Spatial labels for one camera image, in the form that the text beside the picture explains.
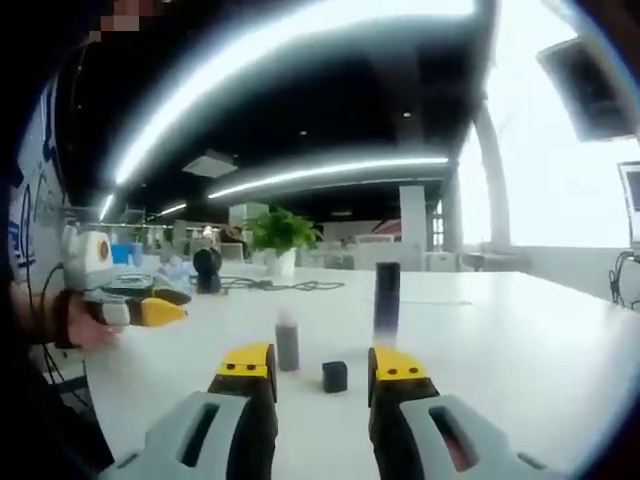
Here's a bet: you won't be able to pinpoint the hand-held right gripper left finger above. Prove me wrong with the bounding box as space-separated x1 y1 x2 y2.
102 342 279 480

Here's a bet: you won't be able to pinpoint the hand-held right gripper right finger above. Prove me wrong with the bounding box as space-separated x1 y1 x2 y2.
368 347 556 480

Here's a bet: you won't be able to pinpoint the small dark cosmetic bottle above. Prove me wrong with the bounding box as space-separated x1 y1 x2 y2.
274 308 301 372

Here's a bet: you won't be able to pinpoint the tall dark cosmetic bottle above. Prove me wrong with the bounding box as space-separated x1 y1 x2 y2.
373 261 401 346

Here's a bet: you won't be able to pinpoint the person's left hand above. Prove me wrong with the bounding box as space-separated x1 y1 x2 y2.
68 299 125 350

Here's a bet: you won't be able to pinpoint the clear plastic bag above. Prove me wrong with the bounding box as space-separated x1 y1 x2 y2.
159 259 196 294

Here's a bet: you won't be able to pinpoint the blue plastic box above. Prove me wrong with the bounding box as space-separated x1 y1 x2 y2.
110 243 144 266

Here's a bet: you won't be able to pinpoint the black desk fan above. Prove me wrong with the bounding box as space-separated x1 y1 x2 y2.
193 248 224 295

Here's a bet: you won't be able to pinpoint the white table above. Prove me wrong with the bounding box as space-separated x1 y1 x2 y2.
49 264 640 480

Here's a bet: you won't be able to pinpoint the potted green plant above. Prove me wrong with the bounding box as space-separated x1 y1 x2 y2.
244 207 324 276

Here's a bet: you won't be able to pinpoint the ceiling air vent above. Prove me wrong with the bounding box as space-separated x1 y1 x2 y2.
182 152 239 176

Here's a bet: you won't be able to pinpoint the background office desks and chairs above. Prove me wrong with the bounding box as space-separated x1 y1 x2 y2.
319 232 529 274

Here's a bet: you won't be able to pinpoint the open laptop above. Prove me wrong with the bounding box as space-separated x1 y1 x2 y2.
617 159 640 236

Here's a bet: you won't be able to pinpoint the black wrist strap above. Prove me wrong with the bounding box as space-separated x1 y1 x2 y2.
52 289 82 350

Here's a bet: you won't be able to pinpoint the white printed wall board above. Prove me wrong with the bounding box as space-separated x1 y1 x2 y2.
12 79 69 271

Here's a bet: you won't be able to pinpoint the black power cable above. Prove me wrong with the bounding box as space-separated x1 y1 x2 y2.
219 277 346 294

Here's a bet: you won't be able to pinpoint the black wall monitor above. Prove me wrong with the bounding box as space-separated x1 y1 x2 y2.
537 35 636 144

